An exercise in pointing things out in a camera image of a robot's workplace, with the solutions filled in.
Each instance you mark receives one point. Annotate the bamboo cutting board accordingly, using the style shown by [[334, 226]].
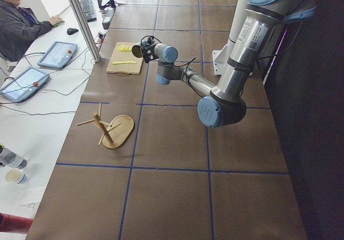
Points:
[[122, 60]]

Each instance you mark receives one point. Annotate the dark blue-grey mug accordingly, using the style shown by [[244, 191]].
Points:
[[136, 50]]

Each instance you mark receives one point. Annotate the grey water bottle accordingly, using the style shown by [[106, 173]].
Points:
[[11, 159]]

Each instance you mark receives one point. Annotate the black power strip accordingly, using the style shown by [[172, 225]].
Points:
[[107, 17]]

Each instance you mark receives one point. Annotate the blue teach pendant tablet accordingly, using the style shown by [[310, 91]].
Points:
[[25, 85], [58, 55]]

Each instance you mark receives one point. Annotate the paper cup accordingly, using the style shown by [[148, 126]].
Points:
[[16, 176]]

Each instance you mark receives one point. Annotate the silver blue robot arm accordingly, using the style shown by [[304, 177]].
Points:
[[254, 20]]

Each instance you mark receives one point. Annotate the black computer mouse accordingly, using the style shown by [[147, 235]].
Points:
[[71, 31]]

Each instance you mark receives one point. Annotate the person in grey jacket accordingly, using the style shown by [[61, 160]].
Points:
[[20, 28]]

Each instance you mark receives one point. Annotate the aluminium frame post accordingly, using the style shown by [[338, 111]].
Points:
[[83, 24]]

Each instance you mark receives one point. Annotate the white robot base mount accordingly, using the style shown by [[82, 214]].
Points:
[[220, 58]]

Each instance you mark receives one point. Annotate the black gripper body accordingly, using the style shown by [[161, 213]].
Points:
[[147, 55]]

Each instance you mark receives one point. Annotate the red object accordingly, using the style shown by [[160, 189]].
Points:
[[15, 224]]

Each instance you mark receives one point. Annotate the wooden cup storage rack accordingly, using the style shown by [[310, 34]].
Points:
[[114, 133]]

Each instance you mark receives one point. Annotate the yellow plastic knife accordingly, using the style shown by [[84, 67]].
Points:
[[123, 62]]

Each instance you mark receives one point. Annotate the black keyboard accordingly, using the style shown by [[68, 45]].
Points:
[[88, 9]]

